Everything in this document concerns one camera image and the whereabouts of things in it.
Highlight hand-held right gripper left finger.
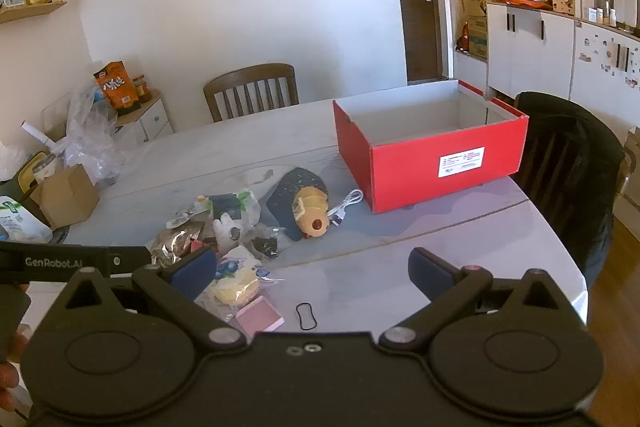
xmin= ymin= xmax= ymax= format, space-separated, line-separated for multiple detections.
xmin=49 ymin=248 xmax=249 ymax=352

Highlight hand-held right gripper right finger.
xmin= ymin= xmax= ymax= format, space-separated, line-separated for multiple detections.
xmin=378 ymin=247 xmax=577 ymax=351

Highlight brown silver snack packet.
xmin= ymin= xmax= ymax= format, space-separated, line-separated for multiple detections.
xmin=150 ymin=227 xmax=204 ymax=268

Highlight yellow bread packet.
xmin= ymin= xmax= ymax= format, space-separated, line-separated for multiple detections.
xmin=207 ymin=268 xmax=261 ymax=307

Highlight white blueberry print packet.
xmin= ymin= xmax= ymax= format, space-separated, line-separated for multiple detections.
xmin=216 ymin=247 xmax=271 ymax=281

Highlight white grey foil packet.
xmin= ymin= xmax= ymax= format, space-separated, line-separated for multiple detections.
xmin=166 ymin=202 xmax=208 ymax=231

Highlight small dark snack packet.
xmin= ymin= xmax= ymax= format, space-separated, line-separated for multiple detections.
xmin=247 ymin=232 xmax=281 ymax=262

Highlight small red packet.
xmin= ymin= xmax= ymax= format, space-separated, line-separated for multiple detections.
xmin=235 ymin=296 xmax=285 ymax=334

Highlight red cardboard box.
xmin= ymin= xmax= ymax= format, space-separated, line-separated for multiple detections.
xmin=332 ymin=79 xmax=530 ymax=214

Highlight white marble desktop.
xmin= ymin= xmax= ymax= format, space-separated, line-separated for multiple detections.
xmin=20 ymin=98 xmax=589 ymax=344

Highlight person's left hand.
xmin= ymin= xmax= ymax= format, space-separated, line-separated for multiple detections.
xmin=0 ymin=328 xmax=32 ymax=413

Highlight white wet wipes pack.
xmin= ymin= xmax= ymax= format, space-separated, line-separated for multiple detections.
xmin=0 ymin=195 xmax=54 ymax=244

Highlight white toy figure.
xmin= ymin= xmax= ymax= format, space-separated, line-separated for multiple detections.
xmin=213 ymin=213 xmax=244 ymax=253

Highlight small open cardboard box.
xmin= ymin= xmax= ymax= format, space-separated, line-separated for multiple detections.
xmin=30 ymin=163 xmax=101 ymax=231

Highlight green white snack packet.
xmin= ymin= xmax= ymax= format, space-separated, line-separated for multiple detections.
xmin=207 ymin=190 xmax=262 ymax=226

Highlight yellow rimmed dark bag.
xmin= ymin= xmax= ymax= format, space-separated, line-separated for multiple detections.
xmin=0 ymin=152 xmax=57 ymax=228

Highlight black hair band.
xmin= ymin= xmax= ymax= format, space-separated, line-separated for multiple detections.
xmin=295 ymin=303 xmax=317 ymax=333

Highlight white paper roll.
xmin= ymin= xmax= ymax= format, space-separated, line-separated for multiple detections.
xmin=20 ymin=121 xmax=57 ymax=148

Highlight clear plastic bags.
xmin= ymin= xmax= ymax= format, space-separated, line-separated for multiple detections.
xmin=42 ymin=79 xmax=124 ymax=186

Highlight yellow plush toy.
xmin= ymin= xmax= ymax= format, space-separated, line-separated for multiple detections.
xmin=291 ymin=186 xmax=331 ymax=239

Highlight small white side cabinet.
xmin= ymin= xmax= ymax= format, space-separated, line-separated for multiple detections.
xmin=112 ymin=89 xmax=175 ymax=148

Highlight black jacket covered chair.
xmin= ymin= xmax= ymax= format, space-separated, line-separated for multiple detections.
xmin=512 ymin=91 xmax=626 ymax=289

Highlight orange snack bag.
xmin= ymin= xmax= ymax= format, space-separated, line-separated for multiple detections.
xmin=93 ymin=60 xmax=141 ymax=116

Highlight dark sauce jar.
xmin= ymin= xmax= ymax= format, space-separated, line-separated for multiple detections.
xmin=132 ymin=74 xmax=154 ymax=103

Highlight brown wooden chair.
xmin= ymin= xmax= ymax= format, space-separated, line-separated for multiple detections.
xmin=203 ymin=63 xmax=300 ymax=124

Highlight printed cardboard carton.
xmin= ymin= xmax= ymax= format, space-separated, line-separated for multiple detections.
xmin=467 ymin=16 xmax=489 ymax=58

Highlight white cabinet with stickers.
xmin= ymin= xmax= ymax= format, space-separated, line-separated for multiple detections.
xmin=569 ymin=21 xmax=640 ymax=144

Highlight white plastic container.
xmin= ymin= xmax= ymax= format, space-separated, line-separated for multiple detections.
xmin=612 ymin=0 xmax=639 ymax=31

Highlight white usb cable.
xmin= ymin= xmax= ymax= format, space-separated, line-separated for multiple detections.
xmin=327 ymin=188 xmax=364 ymax=226

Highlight white cabinet with black handles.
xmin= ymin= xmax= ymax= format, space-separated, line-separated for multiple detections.
xmin=486 ymin=2 xmax=576 ymax=100

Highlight wooden wall shelf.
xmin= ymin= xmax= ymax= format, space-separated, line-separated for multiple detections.
xmin=0 ymin=1 xmax=68 ymax=26

